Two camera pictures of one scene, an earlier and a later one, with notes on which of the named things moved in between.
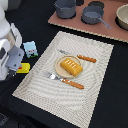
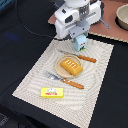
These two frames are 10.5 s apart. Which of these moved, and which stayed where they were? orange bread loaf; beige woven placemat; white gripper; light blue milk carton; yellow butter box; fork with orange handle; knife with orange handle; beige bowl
Moved: yellow butter box; white gripper; light blue milk carton
Stayed: knife with orange handle; beige woven placemat; orange bread loaf; fork with orange handle; beige bowl
